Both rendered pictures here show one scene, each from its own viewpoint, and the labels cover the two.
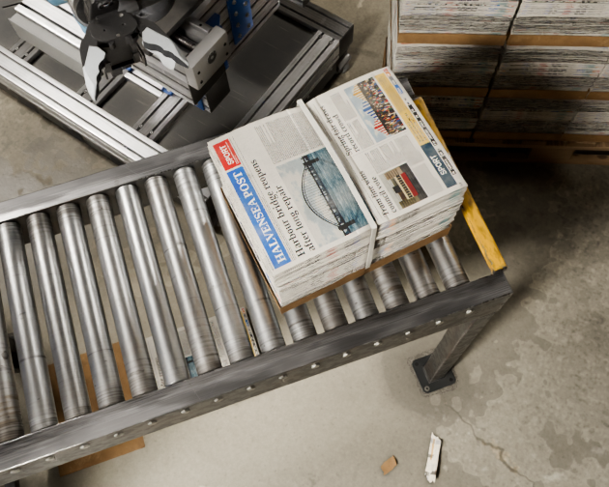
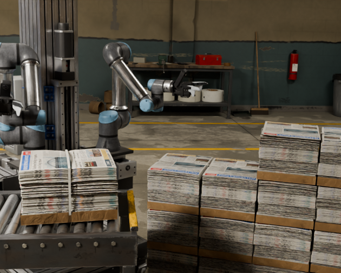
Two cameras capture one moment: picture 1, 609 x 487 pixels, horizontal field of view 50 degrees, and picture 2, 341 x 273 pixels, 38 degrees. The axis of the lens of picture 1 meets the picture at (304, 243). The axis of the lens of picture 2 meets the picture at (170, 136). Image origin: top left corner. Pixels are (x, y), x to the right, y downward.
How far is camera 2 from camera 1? 1.59 m
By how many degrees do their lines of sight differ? 54
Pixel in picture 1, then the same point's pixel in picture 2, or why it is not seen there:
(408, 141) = (100, 158)
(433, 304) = (94, 234)
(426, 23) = (159, 196)
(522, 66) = (210, 231)
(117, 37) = (4, 98)
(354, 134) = (80, 156)
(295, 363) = (14, 238)
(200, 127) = not seen: hidden behind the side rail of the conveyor
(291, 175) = (47, 158)
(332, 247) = (47, 169)
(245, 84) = not seen: hidden behind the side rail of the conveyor
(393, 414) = not seen: outside the picture
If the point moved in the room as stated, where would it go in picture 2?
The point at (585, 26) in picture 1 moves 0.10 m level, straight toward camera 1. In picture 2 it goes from (235, 205) to (223, 210)
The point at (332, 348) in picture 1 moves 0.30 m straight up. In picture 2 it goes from (35, 237) to (33, 158)
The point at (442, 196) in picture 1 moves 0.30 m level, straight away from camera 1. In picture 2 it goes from (103, 167) to (149, 152)
